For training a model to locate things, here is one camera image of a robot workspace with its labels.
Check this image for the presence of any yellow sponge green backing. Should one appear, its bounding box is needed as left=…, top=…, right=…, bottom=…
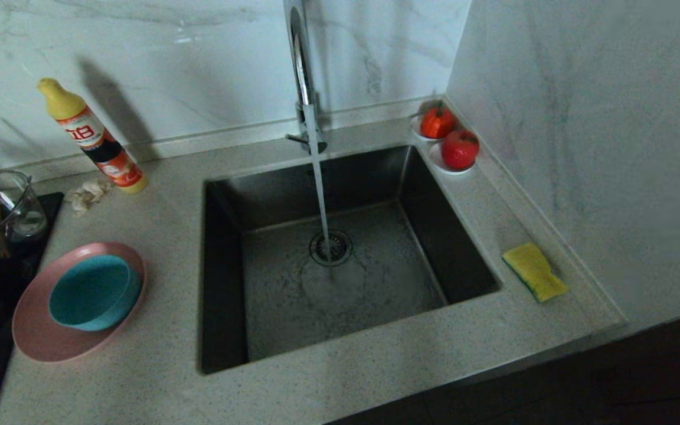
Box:
left=502, top=242, right=570, bottom=303

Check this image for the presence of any yellow dish soap bottle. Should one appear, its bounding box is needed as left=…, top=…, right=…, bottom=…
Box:
left=37, top=78, right=148, bottom=194

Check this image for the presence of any stainless steel sink basin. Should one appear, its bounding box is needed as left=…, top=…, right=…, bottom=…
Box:
left=198, top=143, right=501, bottom=376

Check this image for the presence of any chrome faucet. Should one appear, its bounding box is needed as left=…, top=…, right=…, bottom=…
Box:
left=278, top=0, right=328, bottom=156

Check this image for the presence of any round metal drain strainer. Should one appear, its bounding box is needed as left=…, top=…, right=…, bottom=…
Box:
left=309, top=229, right=354, bottom=267

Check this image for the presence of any small white saucer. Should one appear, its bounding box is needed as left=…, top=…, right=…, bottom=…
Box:
left=429, top=143, right=476, bottom=175
left=409, top=113, right=444, bottom=142

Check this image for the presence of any orange-red tomato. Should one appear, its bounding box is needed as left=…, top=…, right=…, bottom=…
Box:
left=420, top=102, right=456, bottom=140

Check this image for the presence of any red apple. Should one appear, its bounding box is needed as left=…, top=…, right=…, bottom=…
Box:
left=440, top=129, right=481, bottom=171

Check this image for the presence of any crumpled beige tissue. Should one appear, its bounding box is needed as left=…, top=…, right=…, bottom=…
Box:
left=66, top=179, right=113, bottom=216

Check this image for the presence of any teal bowl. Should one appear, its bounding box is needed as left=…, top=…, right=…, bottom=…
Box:
left=49, top=255, right=143, bottom=331

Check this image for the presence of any clear glass pot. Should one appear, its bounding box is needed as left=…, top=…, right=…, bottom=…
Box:
left=0, top=171, right=47, bottom=251

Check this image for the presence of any pink plate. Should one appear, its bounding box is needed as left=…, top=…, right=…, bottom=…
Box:
left=12, top=242, right=148, bottom=363

